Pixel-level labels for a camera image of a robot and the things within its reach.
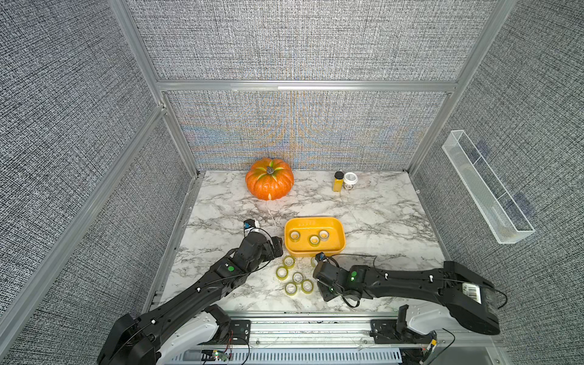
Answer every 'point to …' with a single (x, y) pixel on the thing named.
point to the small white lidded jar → (350, 179)
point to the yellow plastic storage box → (306, 236)
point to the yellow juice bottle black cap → (338, 182)
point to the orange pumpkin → (269, 179)
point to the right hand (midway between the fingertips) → (321, 282)
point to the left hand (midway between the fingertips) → (277, 241)
